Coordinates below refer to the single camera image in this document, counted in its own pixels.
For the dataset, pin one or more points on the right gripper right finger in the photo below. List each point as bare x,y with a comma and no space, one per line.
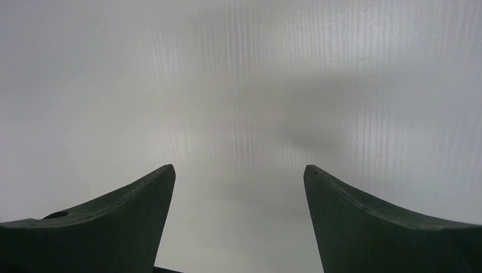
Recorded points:
358,232

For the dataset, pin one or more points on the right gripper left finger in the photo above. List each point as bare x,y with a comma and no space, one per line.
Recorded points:
116,232

